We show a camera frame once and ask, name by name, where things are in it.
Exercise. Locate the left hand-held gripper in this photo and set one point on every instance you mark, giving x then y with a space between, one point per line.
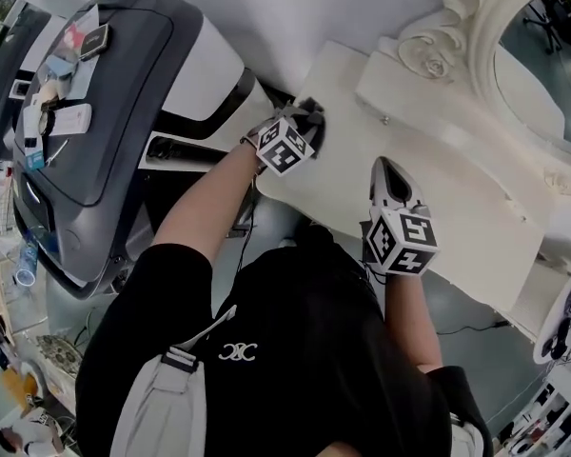
285 148

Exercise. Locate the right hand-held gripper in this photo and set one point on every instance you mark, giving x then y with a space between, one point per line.
404 245

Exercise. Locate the grey cloth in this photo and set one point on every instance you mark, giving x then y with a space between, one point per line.
314 112

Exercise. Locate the person's right forearm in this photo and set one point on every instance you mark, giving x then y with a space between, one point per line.
409 322

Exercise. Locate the person's left forearm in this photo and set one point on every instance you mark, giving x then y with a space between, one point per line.
204 203

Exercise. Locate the white dressing table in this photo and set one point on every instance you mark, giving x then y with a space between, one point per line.
361 184

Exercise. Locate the cream raised drawer shelf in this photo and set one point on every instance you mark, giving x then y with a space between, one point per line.
433 126

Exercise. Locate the white shoe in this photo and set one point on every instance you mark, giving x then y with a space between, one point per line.
288 243

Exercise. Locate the dark grey white machine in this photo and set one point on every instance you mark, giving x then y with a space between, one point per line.
124 112
0 88

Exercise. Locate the round white side table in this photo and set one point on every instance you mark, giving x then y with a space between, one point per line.
549 317

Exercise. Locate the black rectangular case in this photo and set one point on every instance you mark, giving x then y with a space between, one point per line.
95 41

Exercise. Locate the white rectangular remote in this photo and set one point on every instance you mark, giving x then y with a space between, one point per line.
73 119

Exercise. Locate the black shirt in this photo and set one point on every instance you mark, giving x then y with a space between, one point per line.
314 398

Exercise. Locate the pink red packet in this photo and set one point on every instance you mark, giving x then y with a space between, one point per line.
72 36

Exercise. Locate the thin metal pen tool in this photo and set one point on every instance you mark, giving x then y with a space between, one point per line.
58 152

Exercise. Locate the black tape roll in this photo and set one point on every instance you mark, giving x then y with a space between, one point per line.
46 123

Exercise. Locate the blue card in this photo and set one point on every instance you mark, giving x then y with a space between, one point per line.
35 161

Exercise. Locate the white shelf rack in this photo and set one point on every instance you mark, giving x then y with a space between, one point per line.
552 407

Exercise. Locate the clear blue label bottle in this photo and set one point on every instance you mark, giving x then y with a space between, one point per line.
27 264

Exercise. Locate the patterned round cushion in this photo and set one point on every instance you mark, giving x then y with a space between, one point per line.
59 355

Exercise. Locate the oval mirror white carved frame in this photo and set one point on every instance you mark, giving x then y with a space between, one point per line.
542 41

